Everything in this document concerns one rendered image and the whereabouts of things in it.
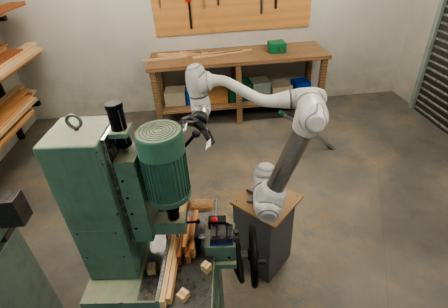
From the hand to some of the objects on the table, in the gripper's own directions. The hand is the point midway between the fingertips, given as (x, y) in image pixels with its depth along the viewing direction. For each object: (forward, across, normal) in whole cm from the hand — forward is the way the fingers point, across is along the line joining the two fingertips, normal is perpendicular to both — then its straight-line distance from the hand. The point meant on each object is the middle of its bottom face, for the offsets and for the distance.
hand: (196, 139), depth 143 cm
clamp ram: (+25, -29, -29) cm, 47 cm away
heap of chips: (0, -27, -31) cm, 41 cm away
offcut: (+50, -24, -34) cm, 65 cm away
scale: (+25, -14, -35) cm, 45 cm away
